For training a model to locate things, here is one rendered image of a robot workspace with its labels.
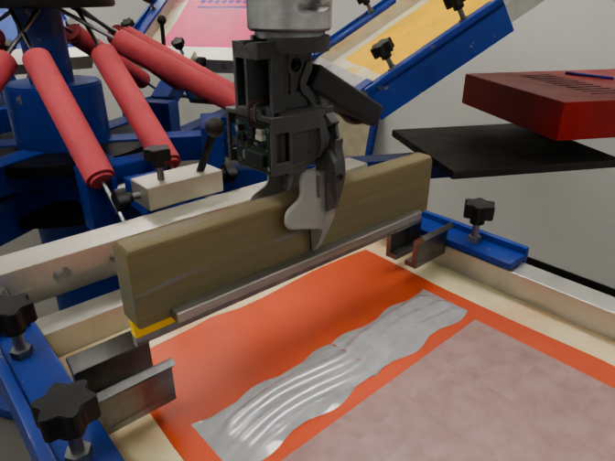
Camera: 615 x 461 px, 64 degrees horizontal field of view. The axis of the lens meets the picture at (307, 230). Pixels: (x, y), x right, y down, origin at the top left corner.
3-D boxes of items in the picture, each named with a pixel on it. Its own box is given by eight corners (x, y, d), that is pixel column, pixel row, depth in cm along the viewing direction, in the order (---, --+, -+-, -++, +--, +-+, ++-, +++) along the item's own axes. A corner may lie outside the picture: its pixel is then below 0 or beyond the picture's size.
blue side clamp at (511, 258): (521, 289, 71) (530, 246, 68) (502, 303, 68) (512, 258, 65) (365, 224, 91) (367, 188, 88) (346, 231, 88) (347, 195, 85)
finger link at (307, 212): (278, 262, 50) (267, 174, 47) (321, 245, 53) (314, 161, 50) (298, 271, 48) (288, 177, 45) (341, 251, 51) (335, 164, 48)
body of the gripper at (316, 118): (228, 166, 49) (218, 35, 44) (294, 150, 54) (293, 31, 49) (275, 186, 43) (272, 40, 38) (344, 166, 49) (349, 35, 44)
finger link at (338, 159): (304, 207, 51) (295, 122, 48) (316, 202, 52) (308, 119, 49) (335, 214, 48) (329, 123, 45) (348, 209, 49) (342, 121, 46)
